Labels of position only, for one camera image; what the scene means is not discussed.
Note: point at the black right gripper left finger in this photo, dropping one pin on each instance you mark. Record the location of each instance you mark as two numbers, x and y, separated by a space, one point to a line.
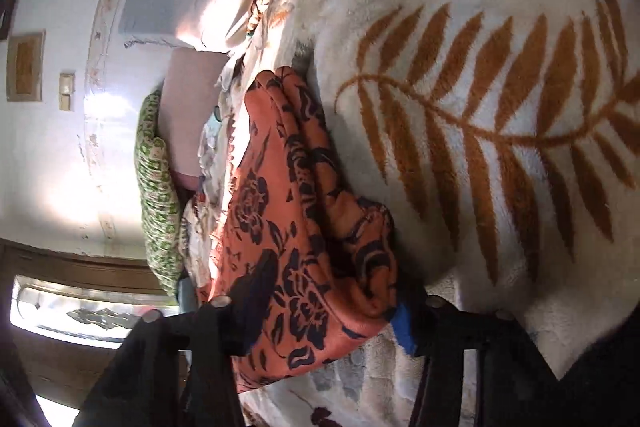
177 371

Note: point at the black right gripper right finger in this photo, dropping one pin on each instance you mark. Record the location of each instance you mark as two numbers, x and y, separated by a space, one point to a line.
491 352

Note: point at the orange floral cloth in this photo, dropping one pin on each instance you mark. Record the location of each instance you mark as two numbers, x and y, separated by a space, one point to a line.
291 211

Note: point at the blue cloth at bedside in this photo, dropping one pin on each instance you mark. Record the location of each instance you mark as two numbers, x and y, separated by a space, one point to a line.
186 294

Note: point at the green patterned pillow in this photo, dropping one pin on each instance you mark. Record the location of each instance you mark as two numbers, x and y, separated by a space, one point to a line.
160 206

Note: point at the cream leaf-print fleece blanket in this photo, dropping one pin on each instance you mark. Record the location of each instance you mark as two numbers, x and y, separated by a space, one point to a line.
503 136

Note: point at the wooden framed picture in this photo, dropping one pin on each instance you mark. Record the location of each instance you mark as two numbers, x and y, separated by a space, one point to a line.
24 67

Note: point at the wall light switch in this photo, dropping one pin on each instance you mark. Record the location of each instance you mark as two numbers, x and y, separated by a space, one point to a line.
66 89

